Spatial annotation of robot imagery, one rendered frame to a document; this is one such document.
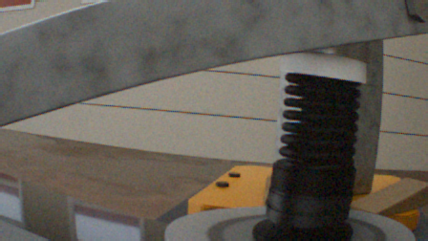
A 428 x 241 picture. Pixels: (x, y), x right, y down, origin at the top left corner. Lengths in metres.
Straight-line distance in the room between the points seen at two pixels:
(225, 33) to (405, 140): 6.46
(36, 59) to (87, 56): 0.03
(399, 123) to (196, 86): 2.70
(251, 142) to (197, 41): 6.23
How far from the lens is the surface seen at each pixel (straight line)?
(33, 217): 0.47
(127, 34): 0.27
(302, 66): 0.36
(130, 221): 0.51
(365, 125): 1.11
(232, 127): 6.50
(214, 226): 0.42
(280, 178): 0.37
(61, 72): 0.26
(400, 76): 6.65
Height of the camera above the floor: 1.01
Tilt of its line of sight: 5 degrees down
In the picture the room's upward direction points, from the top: 5 degrees clockwise
